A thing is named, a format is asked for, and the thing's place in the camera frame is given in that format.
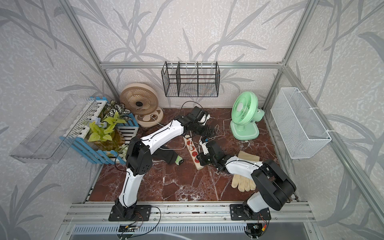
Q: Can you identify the beige red power strip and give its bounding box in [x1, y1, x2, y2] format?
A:
[184, 134, 203, 170]

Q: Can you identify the black green-cuffed glove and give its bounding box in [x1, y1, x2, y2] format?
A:
[152, 148, 184, 166]

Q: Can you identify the green potted plant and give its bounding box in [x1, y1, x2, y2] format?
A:
[88, 100, 131, 153]

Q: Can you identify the blue white wooden crate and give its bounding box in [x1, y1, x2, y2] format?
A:
[71, 97, 139, 165]

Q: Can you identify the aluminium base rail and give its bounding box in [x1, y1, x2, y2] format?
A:
[55, 202, 323, 240]

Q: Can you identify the cream work glove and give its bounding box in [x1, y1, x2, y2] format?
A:
[231, 151, 260, 192]

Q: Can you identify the clear plastic wall tray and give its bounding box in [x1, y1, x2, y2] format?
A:
[10, 95, 98, 164]

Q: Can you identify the green fan white cable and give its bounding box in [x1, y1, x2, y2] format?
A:
[184, 116, 233, 145]

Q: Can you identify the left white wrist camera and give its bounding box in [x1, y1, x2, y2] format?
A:
[199, 111, 211, 126]

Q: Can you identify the white mesh wall basket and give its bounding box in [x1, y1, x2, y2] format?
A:
[271, 87, 332, 159]

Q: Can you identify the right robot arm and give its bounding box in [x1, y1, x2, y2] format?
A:
[197, 141, 297, 221]

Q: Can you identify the green desk fan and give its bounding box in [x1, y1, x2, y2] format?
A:
[230, 91, 265, 141]

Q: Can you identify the black wire wall basket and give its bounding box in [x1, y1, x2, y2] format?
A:
[161, 62, 221, 98]

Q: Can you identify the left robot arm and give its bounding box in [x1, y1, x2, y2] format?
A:
[108, 106, 215, 222]

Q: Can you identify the beige desk fan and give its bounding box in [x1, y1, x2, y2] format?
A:
[120, 83, 164, 128]

